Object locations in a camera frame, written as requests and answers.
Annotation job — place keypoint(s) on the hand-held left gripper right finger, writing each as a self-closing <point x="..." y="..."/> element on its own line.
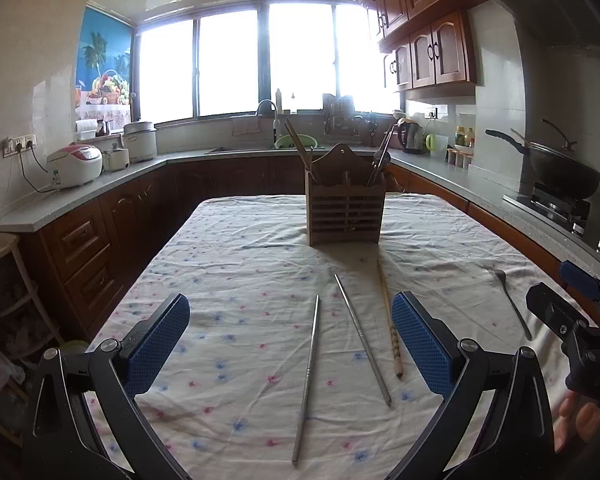
<point x="422" y="345"/>

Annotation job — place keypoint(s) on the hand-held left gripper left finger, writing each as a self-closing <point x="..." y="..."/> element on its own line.
<point x="160" y="345"/>

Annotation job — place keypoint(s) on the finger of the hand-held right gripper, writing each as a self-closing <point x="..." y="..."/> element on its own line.
<point x="550" y="307"/>
<point x="577" y="277"/>

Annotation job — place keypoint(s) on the metal chopstick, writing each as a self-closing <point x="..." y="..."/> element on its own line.
<point x="307" y="375"/>
<point x="363" y="340"/>

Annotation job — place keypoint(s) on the wooden utensil holder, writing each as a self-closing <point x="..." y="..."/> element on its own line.
<point x="345" y="215"/>

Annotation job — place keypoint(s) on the dark chopstick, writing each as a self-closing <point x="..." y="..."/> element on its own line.
<point x="377" y="172"/>

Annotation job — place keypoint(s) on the long thin brown chopstick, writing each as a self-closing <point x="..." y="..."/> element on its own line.
<point x="302" y="147"/>

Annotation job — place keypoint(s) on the person's right hand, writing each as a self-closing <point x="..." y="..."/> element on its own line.
<point x="582" y="417"/>

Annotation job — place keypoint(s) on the patterned bamboo chopstick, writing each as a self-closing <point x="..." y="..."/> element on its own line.
<point x="389" y="320"/>

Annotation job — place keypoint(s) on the metal fork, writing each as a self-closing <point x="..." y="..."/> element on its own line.
<point x="500" y="276"/>

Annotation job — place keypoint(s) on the gas stove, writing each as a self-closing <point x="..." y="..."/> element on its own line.
<point x="560" y="205"/>

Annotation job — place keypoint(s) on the black wok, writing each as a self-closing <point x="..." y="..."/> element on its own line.
<point x="565" y="172"/>

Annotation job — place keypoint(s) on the wooden lower cabinets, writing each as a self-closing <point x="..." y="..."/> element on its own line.
<point x="90" y="250"/>

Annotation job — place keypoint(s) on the wooden cabinets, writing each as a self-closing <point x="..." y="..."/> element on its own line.
<point x="90" y="250"/>
<point x="430" y="50"/>

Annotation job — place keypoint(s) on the white floral tablecloth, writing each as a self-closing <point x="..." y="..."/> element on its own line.
<point x="260" y="260"/>

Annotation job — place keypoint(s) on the spice jar set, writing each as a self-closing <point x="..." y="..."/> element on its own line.
<point x="460" y="159"/>

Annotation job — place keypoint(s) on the glass jars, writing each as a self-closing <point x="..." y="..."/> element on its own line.
<point x="464" y="136"/>

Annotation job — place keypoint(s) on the wooden storage rack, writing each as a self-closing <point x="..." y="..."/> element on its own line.
<point x="0" y="247"/>

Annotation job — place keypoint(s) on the small white cooker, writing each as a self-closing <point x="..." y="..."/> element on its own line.
<point x="116" y="160"/>

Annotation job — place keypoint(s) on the red and white rice cooker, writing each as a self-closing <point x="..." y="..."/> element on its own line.
<point x="75" y="167"/>

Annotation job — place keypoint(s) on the electric kettle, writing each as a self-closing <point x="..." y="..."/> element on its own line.
<point x="412" y="137"/>

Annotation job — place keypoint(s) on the long light wooden chopstick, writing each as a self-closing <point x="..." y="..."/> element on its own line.
<point x="389" y="140"/>

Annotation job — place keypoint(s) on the kitchen tool stand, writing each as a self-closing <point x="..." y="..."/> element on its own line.
<point x="372" y="132"/>

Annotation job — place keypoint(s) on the green colander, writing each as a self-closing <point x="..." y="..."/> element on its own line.
<point x="300" y="140"/>

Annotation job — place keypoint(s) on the long brown wooden chopstick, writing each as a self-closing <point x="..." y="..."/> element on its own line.
<point x="295" y="137"/>

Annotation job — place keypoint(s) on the kitchen faucet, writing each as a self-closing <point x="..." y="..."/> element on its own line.
<point x="275" y="130"/>

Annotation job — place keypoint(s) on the dish rack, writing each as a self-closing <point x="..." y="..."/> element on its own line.
<point x="337" y="110"/>

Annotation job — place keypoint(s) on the wooden upper cabinets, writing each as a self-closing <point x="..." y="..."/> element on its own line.
<point x="430" y="50"/>

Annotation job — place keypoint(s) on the bottle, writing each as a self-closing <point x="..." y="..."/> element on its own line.
<point x="279" y="100"/>

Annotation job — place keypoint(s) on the range hood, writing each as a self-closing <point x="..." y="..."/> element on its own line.
<point x="555" y="5"/>

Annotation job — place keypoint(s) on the window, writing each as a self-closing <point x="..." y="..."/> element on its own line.
<point x="230" y="60"/>

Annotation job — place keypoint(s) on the wall socket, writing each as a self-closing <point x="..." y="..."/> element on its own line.
<point x="430" y="112"/>
<point x="22" y="142"/>

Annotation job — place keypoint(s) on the tropical fruit wall poster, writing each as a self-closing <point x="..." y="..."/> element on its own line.
<point x="100" y="50"/>

